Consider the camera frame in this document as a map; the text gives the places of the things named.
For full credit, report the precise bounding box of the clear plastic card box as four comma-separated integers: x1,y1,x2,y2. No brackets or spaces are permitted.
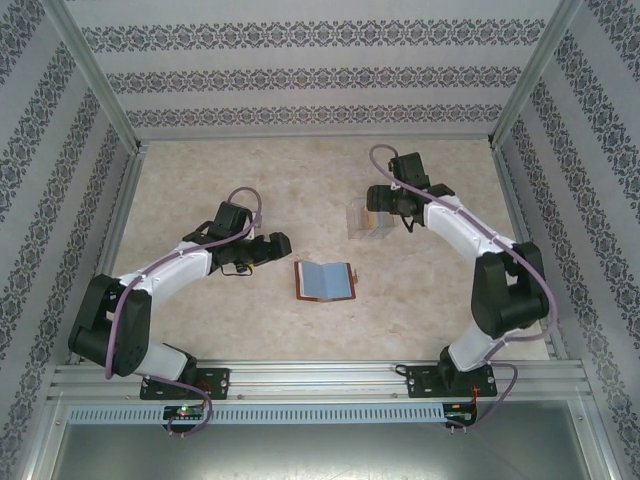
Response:
345,198,395,243

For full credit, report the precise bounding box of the brown leather card holder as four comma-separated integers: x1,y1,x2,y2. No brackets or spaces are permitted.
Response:
293,259,361,303

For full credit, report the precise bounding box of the grey metal shelf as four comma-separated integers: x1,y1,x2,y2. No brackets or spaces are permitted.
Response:
14,394,626,480

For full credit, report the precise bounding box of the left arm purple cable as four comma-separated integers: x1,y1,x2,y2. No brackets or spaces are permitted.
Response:
103,187,265,439

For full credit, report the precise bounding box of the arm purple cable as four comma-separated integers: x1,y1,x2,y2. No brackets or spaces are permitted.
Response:
103,187,265,439
368,143,560,432

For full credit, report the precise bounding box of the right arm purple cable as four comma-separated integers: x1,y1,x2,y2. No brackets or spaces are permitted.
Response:
368,143,560,432

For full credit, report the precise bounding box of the aluminium table side rail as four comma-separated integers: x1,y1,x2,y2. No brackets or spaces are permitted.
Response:
492,144,569,360
69,144,149,366

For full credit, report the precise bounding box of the aluminium table end rail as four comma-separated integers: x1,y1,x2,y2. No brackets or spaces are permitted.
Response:
134,130,496,144

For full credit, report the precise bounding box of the aluminium frame post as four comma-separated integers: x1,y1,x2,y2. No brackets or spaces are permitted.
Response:
487,0,584,151
52,0,146,151

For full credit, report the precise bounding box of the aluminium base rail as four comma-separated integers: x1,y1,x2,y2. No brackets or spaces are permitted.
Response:
49,360,589,401

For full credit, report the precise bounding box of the slotted grey cable duct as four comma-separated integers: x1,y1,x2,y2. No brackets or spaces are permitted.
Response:
67,402,446,425

